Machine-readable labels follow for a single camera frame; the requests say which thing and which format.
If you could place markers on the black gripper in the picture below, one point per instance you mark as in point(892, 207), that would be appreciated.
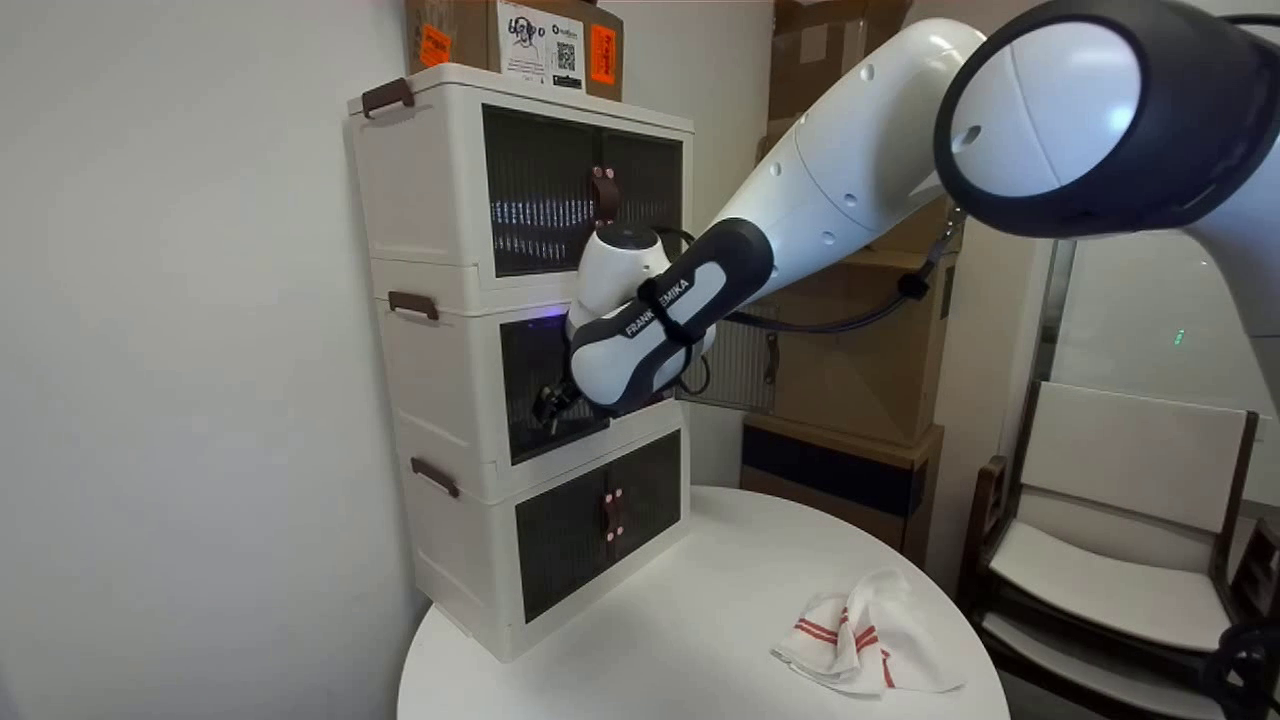
point(561, 410)

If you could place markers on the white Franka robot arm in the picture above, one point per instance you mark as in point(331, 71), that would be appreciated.
point(852, 160)

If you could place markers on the white stackable cabinet unit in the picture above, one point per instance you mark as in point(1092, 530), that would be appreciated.
point(422, 185)
point(444, 386)
point(467, 562)

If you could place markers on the wooden low cabinet dark front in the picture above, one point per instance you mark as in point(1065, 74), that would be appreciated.
point(826, 474)

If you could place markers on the white towel red stripes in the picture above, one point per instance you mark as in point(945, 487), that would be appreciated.
point(866, 642)

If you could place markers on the cardboard box with orange sticker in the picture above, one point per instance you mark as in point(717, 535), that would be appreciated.
point(467, 33)

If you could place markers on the printed cardboard box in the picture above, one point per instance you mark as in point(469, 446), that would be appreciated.
point(813, 54)

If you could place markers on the white cushioned wooden chair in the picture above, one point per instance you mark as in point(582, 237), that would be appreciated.
point(1134, 535)

